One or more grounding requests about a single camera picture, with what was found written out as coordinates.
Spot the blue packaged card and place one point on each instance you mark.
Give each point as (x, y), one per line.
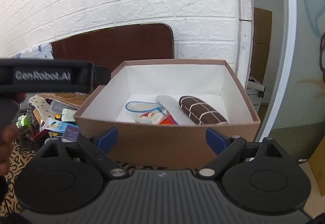
(56, 126)

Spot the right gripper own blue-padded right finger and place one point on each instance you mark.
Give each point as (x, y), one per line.
(238, 158)

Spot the white cardboard carton background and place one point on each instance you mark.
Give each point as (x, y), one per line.
(255, 91)

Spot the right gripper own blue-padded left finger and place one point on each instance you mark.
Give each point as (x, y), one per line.
(86, 158)

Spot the tan black-lettered mat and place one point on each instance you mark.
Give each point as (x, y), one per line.
(21, 155)

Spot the small red-brown box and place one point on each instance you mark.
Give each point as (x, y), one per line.
(38, 133)

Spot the blue floral white cloth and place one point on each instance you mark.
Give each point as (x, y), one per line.
(42, 51)

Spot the dark brown headboard panel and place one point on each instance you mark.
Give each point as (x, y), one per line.
(112, 46)

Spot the brown white-striped case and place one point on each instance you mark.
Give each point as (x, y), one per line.
(199, 111)

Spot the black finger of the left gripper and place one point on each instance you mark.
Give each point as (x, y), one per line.
(102, 75)

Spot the brown woven flat board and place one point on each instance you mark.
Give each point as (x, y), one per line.
(72, 99)

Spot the person's left hand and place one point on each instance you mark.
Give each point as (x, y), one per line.
(10, 134)

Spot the orange silicone scrubber pad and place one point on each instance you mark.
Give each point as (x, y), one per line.
(168, 120)

